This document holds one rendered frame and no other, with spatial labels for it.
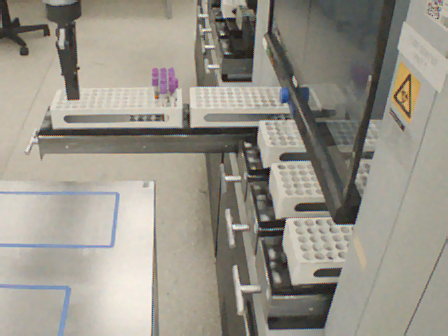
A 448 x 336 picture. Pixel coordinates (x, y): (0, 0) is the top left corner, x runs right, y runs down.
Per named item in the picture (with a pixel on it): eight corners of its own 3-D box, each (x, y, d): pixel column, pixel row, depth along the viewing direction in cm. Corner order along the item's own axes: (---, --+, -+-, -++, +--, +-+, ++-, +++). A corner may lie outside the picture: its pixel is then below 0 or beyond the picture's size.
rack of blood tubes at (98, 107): (181, 109, 124) (181, 87, 121) (182, 132, 116) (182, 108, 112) (60, 111, 125) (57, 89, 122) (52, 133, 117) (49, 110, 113)
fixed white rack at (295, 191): (410, 185, 97) (418, 160, 94) (431, 219, 89) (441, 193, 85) (267, 188, 98) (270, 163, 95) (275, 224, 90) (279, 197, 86)
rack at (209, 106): (308, 109, 123) (312, 87, 120) (318, 131, 115) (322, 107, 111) (189, 109, 124) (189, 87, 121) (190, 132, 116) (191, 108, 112)
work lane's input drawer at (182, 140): (317, 128, 128) (322, 97, 123) (331, 159, 117) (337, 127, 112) (35, 130, 130) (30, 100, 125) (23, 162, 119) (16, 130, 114)
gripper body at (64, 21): (77, 6, 101) (81, 48, 106) (83, -7, 108) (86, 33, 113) (41, 7, 101) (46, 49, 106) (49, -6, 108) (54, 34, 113)
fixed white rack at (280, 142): (384, 143, 110) (390, 119, 107) (401, 170, 101) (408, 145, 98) (256, 144, 111) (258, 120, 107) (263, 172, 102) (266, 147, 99)
